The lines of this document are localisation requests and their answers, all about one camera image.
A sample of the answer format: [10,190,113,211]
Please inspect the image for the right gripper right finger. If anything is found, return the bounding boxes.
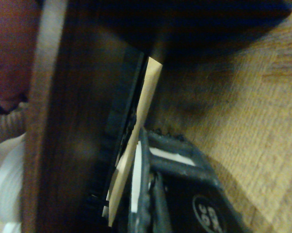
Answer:
[128,127,253,233]

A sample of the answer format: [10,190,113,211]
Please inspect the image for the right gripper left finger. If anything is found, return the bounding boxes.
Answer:
[130,143,144,213]

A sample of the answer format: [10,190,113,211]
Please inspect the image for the beige shoe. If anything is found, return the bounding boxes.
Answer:
[0,101,29,233]

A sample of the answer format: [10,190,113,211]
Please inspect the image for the person's hand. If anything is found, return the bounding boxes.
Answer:
[0,0,44,113]

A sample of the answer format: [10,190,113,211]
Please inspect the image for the brown shoe rack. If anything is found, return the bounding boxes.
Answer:
[19,0,292,233]

